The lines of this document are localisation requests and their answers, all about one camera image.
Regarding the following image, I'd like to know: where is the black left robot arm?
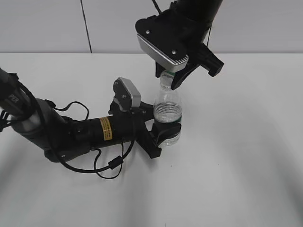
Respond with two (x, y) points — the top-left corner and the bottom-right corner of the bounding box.
(0, 70), (181, 163)

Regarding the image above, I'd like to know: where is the clear cestbon water bottle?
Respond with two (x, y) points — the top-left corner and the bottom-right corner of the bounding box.
(153, 81), (184, 147)

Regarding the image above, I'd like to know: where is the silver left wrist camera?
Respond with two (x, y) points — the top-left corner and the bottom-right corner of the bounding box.
(113, 77), (141, 112)

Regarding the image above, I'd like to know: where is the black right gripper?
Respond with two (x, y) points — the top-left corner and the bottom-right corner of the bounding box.
(155, 40), (224, 90)

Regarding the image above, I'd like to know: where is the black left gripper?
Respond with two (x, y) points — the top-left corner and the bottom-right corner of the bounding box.
(108, 101), (181, 158)

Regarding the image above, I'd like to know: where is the white green bottle cap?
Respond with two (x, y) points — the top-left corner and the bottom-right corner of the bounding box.
(160, 70), (175, 90)

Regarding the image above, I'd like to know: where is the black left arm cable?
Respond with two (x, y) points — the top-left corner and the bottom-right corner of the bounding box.
(0, 85), (138, 180)

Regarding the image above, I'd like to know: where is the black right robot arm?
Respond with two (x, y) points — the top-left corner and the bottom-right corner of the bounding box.
(155, 0), (224, 90)

